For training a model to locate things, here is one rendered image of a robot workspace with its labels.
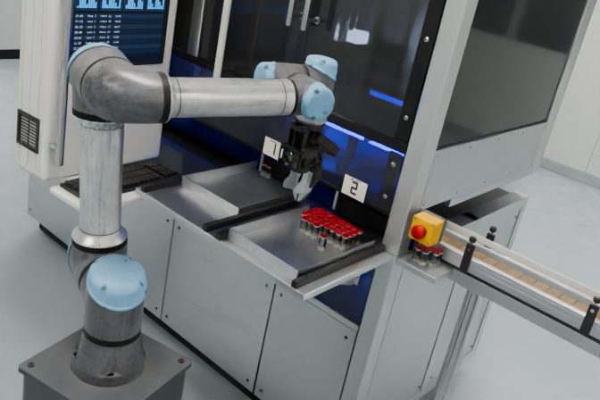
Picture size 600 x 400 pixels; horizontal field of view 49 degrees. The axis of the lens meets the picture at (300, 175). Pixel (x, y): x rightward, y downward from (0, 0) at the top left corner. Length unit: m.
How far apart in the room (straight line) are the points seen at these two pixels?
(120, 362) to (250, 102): 0.59
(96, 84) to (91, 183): 0.25
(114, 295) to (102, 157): 0.27
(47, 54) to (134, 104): 0.96
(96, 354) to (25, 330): 1.53
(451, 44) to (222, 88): 0.73
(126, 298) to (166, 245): 1.37
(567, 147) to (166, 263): 4.60
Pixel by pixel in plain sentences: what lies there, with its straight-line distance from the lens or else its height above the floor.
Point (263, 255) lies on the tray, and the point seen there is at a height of 0.90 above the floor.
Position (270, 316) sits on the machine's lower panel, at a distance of 2.37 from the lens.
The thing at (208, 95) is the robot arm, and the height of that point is 1.40.
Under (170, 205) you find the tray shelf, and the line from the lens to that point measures 2.00.
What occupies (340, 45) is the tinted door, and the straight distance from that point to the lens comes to 1.99.
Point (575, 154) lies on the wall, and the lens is 6.56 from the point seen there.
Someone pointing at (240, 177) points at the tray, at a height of 0.88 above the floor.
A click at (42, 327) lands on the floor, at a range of 2.97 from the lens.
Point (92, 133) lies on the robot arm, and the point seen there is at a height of 1.27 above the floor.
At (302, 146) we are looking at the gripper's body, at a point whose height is 1.24.
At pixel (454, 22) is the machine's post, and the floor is 1.56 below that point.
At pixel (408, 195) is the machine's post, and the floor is 1.07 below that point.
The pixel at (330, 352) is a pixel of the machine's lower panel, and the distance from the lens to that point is 2.23.
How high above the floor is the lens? 1.73
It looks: 21 degrees down
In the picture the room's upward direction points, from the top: 12 degrees clockwise
